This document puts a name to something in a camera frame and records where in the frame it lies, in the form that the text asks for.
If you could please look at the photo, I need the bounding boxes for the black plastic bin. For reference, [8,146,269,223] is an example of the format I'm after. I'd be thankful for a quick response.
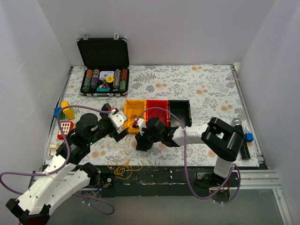
[168,100,192,127]

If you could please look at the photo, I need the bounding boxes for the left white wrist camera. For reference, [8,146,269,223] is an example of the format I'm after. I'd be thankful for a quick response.
[108,108,128,130]

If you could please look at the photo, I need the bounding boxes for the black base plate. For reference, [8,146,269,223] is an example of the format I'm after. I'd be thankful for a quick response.
[82,166,239,198]

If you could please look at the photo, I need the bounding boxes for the red white toy brick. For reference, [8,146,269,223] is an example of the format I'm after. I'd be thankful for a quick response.
[57,121,74,140]

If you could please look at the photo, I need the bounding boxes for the floral table mat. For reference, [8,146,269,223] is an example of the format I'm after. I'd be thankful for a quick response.
[48,64,260,167]

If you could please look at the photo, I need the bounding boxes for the black microphone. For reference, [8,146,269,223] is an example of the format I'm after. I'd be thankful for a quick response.
[232,118,251,160]

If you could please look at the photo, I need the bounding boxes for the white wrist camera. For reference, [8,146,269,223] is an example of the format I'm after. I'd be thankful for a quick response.
[108,108,128,130]
[132,118,147,135]

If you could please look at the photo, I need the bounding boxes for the aluminium frame rail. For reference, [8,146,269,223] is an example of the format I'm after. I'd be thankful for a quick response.
[28,170,282,195]

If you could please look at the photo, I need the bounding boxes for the yellow plastic bin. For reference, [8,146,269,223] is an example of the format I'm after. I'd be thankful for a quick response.
[124,99,146,134]

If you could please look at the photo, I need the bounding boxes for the stacked coloured toy bricks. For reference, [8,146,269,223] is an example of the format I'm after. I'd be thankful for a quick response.
[53,101,75,120]

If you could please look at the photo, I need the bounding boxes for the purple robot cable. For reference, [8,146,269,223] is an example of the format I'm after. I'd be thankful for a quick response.
[0,105,115,215]
[138,107,241,203]

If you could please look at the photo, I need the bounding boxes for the purple wire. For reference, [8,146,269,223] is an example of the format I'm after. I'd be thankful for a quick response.
[150,110,168,121]

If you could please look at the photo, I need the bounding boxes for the red plastic bin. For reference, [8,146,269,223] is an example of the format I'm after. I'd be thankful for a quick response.
[146,99,170,127]

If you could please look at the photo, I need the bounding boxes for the small blue block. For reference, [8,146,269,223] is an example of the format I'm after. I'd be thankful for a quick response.
[245,133,254,143]

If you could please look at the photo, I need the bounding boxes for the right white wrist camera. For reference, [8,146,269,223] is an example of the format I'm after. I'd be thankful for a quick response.
[132,118,147,135]

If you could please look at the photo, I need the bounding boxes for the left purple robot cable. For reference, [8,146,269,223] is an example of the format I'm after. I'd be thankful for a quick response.
[0,105,115,215]

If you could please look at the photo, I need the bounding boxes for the black poker chip case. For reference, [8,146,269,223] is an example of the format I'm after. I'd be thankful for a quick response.
[77,35,130,97]

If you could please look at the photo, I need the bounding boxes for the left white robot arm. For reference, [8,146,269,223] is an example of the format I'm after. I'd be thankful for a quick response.
[6,103,128,225]

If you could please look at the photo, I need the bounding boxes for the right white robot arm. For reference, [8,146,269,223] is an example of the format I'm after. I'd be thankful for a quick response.
[133,117,244,186]

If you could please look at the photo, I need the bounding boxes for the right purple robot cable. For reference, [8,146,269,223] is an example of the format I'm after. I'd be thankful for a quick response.
[138,107,241,203]

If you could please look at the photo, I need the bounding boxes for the small white red toy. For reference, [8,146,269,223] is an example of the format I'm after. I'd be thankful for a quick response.
[49,144,58,157]

